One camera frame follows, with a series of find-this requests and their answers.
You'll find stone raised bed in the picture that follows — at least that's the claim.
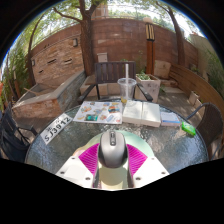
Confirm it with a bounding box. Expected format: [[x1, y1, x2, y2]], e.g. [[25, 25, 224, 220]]
[[11, 69, 87, 119]]

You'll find thick tree trunk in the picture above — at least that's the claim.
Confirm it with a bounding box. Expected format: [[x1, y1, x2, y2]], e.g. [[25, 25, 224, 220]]
[[53, 0, 108, 77]]

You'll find small blue book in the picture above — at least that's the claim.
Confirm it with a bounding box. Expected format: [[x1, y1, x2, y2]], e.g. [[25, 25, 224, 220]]
[[160, 110, 183, 128]]

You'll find thin leaning tree trunk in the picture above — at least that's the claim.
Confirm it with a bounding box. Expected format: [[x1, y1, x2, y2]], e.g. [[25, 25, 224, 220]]
[[25, 16, 44, 88]]

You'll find colourful printed magazine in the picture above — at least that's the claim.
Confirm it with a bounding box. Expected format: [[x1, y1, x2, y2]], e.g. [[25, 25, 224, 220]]
[[73, 100, 124, 125]]

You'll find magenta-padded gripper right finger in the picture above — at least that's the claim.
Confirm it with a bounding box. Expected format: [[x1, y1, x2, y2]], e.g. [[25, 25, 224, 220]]
[[126, 143, 170, 189]]

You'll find dark wooden slatted chair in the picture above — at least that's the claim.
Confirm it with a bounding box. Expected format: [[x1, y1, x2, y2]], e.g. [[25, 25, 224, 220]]
[[77, 60, 154, 104]]

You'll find wooden garden lamp post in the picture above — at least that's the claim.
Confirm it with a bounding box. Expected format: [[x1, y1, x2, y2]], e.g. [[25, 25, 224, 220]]
[[143, 18, 157, 76]]

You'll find slender tree trunk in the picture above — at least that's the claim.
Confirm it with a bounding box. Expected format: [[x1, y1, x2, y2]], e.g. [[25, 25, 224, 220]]
[[156, 0, 186, 68]]

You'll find dark wicker chair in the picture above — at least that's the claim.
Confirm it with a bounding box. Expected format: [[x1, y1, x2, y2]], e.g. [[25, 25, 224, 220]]
[[185, 102, 224, 161]]

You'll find black metal armchair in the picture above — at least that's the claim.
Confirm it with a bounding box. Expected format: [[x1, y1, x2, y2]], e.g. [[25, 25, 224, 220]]
[[0, 103, 38, 164]]

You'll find grey wall box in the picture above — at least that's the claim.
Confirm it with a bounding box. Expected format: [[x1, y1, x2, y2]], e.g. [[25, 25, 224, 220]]
[[96, 52, 109, 63]]

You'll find white license plate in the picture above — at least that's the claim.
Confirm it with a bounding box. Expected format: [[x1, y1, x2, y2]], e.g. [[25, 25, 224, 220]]
[[39, 113, 74, 145]]

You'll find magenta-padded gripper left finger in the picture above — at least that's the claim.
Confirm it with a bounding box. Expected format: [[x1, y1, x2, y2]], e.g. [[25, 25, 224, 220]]
[[54, 142, 101, 189]]

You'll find small green packet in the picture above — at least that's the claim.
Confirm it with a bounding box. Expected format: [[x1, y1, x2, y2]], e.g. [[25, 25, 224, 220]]
[[180, 120, 197, 137]]

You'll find grey black computer mouse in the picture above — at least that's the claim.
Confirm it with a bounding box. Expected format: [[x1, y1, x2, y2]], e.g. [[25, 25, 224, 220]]
[[97, 129, 129, 169]]

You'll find curved wooden bench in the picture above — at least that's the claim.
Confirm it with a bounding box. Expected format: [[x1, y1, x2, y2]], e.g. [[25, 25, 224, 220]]
[[168, 63, 224, 114]]

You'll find open white book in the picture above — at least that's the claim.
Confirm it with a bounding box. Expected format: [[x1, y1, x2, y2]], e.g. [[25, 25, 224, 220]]
[[122, 99, 162, 128]]

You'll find clear plastic cup with straw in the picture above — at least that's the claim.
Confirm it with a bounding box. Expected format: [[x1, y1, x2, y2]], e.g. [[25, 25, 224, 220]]
[[117, 63, 138, 105]]

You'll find pale square planter box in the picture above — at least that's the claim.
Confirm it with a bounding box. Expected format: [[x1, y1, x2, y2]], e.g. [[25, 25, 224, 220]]
[[134, 73, 162, 103]]

